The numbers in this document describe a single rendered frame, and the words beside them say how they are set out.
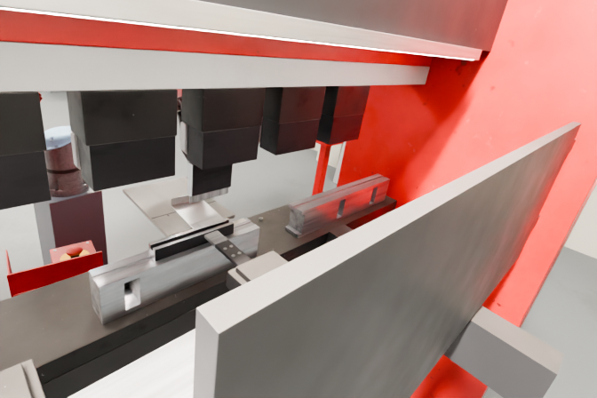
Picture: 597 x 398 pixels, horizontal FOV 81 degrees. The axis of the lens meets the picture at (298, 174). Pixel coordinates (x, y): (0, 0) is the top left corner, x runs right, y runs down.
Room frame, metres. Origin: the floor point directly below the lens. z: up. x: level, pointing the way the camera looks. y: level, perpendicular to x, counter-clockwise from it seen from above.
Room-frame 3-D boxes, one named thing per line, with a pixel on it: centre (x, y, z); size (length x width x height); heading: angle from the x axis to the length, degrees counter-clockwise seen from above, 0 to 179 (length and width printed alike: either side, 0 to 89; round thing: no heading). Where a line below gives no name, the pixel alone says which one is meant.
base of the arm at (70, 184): (1.17, 0.87, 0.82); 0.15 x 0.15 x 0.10
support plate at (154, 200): (0.81, 0.30, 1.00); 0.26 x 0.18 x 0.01; 48
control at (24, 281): (0.75, 0.62, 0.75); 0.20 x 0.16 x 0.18; 132
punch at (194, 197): (0.71, 0.19, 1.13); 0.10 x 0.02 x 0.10; 138
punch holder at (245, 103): (0.73, 0.18, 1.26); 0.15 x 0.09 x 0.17; 138
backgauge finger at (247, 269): (0.60, 0.08, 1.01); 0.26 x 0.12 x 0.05; 48
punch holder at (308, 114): (0.88, 0.05, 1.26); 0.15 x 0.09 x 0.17; 138
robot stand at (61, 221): (1.17, 0.87, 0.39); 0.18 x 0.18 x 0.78; 55
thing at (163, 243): (0.68, 0.22, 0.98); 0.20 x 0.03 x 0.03; 138
